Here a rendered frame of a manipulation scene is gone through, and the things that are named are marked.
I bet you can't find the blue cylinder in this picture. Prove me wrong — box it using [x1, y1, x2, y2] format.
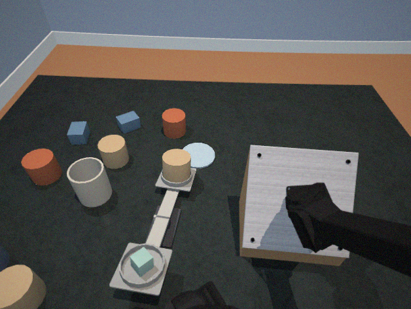
[0, 246, 9, 272]

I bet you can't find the pale teal cube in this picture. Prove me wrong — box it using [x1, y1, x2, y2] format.
[130, 247, 154, 277]

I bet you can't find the tan cylinder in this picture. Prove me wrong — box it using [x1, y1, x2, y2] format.
[0, 264, 46, 309]
[162, 149, 191, 183]
[98, 135, 130, 169]

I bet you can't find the grey cup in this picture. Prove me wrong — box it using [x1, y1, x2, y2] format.
[67, 157, 112, 208]

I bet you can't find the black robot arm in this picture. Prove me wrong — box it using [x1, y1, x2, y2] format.
[164, 182, 411, 309]

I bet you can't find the blue block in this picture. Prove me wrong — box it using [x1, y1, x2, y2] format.
[116, 111, 141, 134]
[67, 121, 90, 145]

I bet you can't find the orange cylinder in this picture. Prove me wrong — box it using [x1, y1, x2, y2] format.
[21, 149, 62, 186]
[162, 108, 186, 139]

